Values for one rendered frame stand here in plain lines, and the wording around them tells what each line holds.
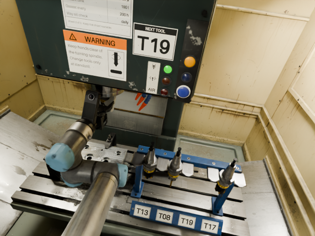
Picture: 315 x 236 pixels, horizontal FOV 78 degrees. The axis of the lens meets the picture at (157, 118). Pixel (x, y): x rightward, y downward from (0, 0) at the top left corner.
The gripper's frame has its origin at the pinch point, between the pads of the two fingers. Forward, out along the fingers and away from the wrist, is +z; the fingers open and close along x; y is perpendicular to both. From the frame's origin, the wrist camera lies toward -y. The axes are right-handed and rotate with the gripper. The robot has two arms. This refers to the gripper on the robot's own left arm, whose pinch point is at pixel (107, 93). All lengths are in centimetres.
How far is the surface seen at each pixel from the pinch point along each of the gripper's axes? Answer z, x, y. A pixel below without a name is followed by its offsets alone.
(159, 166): -11.9, 27.2, 22.8
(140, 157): -9.6, 18.4, 23.0
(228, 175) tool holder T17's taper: -10, 56, 20
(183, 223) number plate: -20, 44, 51
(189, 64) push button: -19.2, 30.5, -27.4
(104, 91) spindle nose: -8.0, 3.0, -6.9
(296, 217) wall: -1, 101, 50
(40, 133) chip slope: 29, -75, 74
